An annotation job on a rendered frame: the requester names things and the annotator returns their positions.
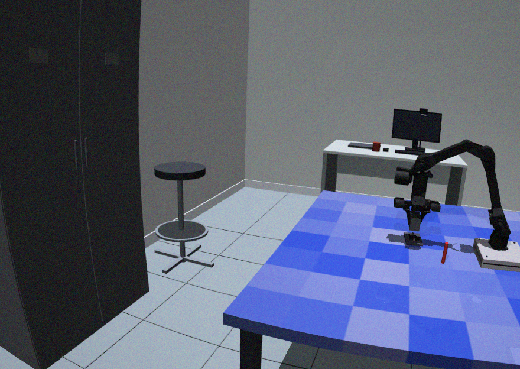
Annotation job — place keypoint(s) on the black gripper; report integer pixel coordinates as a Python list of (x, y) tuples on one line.
[(405, 205)]

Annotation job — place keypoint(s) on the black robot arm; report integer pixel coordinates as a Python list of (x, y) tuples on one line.
[(499, 237)]

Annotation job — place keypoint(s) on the dark red peg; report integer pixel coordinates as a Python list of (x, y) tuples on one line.
[(444, 252)]

